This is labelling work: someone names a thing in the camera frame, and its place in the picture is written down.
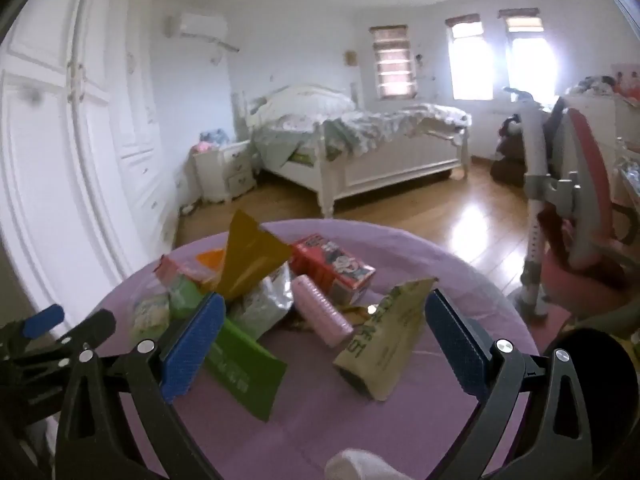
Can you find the yellow snack bag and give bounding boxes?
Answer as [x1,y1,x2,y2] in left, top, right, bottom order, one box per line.
[215,210,292,302]

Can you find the black trash bin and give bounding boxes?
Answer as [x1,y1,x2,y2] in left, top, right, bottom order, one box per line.
[546,327,639,479]

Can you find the white wardrobe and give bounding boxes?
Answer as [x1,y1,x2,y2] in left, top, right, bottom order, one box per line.
[1,0,178,326]

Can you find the green snack bag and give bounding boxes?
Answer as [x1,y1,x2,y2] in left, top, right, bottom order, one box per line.
[160,274,288,422]

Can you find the beige snack wrapper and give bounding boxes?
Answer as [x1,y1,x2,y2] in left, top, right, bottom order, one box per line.
[333,278,438,402]

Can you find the orange wrapper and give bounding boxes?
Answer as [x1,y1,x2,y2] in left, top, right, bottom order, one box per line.
[196,248,226,273]

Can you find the pink grey desk chair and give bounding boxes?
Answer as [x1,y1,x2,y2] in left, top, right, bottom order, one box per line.
[510,89,639,320]

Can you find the white nightstand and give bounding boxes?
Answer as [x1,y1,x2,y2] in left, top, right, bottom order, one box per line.
[192,141,256,204]

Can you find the pink item on nightstand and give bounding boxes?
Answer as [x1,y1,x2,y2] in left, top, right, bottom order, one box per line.
[192,141,218,154]

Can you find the red Mickey box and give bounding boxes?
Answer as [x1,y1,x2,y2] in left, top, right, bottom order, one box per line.
[290,234,375,306]

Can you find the dark clothes pile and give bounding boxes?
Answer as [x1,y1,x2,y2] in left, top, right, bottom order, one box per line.
[490,114,526,188]

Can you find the floral bed quilt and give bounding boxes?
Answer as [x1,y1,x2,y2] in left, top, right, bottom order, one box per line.
[252,103,472,168]

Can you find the white air conditioner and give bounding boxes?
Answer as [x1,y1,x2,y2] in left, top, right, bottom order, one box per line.
[167,12,240,53]

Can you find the bright double window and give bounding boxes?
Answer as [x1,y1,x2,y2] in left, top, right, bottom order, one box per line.
[446,8,560,104]

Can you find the striped window blind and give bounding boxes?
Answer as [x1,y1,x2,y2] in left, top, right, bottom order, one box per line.
[369,25,418,100]

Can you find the white bed frame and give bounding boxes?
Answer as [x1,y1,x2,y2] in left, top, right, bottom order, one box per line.
[240,84,471,218]

